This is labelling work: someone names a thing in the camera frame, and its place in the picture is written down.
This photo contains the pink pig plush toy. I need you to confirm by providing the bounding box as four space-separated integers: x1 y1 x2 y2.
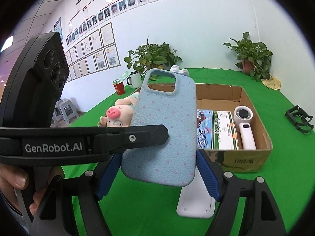
98 92 139 127

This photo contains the white device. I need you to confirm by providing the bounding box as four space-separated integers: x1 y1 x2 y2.
176 168 216 219

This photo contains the white green carton box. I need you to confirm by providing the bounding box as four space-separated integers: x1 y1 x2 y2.
212 111 239 150

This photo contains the colourful board game box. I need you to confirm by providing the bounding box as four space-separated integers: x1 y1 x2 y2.
196 110 212 150

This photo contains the white handheld fan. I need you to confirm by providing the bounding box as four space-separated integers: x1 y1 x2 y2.
233 105 256 150

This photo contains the person's left hand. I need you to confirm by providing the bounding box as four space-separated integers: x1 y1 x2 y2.
0 163 65 210

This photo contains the grey plastic stool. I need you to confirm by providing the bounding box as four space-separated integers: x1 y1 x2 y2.
58 99 79 125

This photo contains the red paper cup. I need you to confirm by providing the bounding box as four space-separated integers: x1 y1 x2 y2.
113 79 125 95

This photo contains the white enamel mug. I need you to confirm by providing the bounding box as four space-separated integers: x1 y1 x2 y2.
127 71 142 89

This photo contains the left potted green plant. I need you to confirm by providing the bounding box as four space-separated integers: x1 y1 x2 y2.
124 39 183 77

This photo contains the potted green plant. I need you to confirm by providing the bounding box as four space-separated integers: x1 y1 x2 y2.
223 32 273 81
124 39 183 77

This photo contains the large open cardboard tray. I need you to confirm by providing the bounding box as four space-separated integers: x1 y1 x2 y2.
98 83 273 174

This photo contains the right potted green plant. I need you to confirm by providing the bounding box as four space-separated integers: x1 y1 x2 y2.
223 32 273 81

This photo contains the black plastic bracket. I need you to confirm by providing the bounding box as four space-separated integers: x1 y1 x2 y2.
284 105 314 134

